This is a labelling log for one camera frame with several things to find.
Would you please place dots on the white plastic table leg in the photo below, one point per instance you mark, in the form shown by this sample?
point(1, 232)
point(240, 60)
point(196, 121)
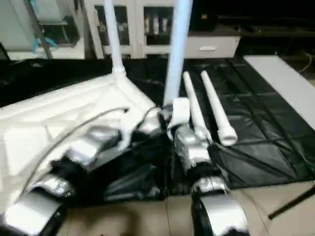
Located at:
point(193, 98)
point(177, 54)
point(216, 105)
point(115, 37)

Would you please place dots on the white plastic table top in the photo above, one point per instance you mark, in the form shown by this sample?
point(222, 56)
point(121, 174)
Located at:
point(49, 110)

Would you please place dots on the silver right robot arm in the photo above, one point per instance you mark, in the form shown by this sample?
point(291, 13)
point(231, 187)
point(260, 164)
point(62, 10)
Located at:
point(194, 152)

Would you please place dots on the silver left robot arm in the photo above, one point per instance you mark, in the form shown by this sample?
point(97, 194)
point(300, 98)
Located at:
point(86, 147)

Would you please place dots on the white drawer unit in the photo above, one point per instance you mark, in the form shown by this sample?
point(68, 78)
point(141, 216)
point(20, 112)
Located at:
point(211, 48)

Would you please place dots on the white glass door cabinet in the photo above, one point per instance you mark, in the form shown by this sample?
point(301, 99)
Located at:
point(137, 34)

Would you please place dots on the black shiny table mat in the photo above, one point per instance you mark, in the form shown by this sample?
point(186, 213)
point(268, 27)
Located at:
point(258, 147)

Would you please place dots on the black box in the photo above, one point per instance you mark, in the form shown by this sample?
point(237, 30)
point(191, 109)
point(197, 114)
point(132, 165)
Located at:
point(204, 17)

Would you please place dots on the white side table board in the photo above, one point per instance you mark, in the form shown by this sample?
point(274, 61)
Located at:
point(280, 78)

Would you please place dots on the light blue plastic stool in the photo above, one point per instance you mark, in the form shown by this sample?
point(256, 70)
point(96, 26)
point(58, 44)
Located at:
point(37, 44)

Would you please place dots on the black metal table leg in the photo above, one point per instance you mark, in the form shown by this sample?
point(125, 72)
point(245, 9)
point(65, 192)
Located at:
point(292, 202)

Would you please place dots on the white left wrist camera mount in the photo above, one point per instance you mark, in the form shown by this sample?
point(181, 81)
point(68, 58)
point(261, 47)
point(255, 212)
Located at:
point(125, 132)

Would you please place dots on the glass tank metal frame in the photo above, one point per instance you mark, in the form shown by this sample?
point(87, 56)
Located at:
point(61, 32)

